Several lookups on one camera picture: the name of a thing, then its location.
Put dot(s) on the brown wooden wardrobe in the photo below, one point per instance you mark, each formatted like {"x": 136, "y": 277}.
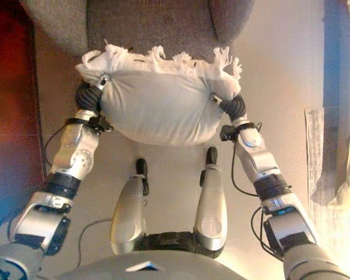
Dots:
{"x": 8, "y": 102}

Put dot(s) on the grey fabric armchair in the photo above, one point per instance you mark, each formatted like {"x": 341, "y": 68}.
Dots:
{"x": 151, "y": 26}

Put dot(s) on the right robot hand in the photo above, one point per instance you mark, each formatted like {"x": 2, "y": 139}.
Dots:
{"x": 236, "y": 106}

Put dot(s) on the silver robot leg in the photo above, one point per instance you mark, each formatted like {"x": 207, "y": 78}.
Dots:
{"x": 128, "y": 213}
{"x": 211, "y": 210}

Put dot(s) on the grey striped rug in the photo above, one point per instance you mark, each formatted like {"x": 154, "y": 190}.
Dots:
{"x": 315, "y": 146}

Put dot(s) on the beige upholstered bed frame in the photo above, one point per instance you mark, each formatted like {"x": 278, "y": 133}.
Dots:
{"x": 335, "y": 87}

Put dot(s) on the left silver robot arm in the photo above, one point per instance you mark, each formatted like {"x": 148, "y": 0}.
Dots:
{"x": 73, "y": 157}

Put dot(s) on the grey robot torso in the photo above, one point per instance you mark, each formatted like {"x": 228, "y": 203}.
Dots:
{"x": 146, "y": 268}

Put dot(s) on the right silver robot leg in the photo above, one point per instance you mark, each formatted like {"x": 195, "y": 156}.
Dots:
{"x": 211, "y": 210}

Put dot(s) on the left silver robot leg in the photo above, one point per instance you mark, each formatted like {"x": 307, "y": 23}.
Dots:
{"x": 128, "y": 213}

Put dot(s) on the white fringed cushion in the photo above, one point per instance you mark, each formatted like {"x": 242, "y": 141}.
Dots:
{"x": 157, "y": 108}

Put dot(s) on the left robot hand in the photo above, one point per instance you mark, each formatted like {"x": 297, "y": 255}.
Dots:
{"x": 87, "y": 96}

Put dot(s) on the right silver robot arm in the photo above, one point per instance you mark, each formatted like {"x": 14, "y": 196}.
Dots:
{"x": 265, "y": 163}

